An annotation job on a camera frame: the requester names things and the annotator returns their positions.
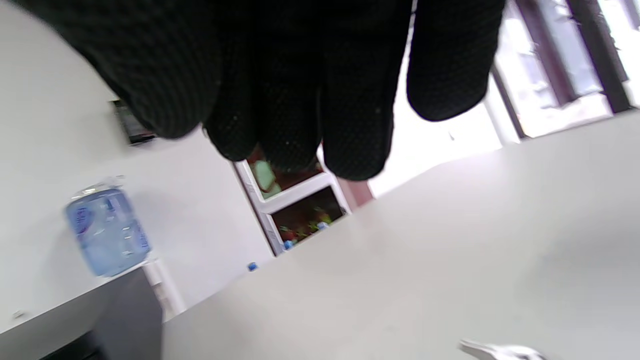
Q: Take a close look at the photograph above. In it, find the white water dispenser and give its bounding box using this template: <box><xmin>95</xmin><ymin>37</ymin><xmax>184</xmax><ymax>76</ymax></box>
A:
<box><xmin>142</xmin><ymin>260</ymin><xmax>188</xmax><ymax>321</ymax></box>

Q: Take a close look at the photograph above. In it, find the person's right hand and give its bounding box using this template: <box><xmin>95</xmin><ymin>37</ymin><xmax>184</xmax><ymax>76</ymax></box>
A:
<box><xmin>10</xmin><ymin>0</ymin><xmax>506</xmax><ymax>182</ymax></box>

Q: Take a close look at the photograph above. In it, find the dark framed window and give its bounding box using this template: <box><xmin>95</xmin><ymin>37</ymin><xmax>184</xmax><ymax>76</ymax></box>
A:
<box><xmin>490</xmin><ymin>0</ymin><xmax>640</xmax><ymax>140</ymax></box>

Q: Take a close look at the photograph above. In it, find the black wall panel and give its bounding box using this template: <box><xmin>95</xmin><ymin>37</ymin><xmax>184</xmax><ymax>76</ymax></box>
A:
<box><xmin>111</xmin><ymin>100</ymin><xmax>157</xmax><ymax>146</ymax></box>

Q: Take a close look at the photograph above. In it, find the silver drawer key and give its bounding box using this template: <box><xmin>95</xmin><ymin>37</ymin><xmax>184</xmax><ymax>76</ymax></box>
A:
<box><xmin>459</xmin><ymin>340</ymin><xmax>546</xmax><ymax>360</ymax></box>

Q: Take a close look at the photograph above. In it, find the white framed wall cabinet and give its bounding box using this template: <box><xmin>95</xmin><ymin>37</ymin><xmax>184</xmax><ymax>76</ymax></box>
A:
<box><xmin>232</xmin><ymin>145</ymin><xmax>351</xmax><ymax>257</ymax></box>

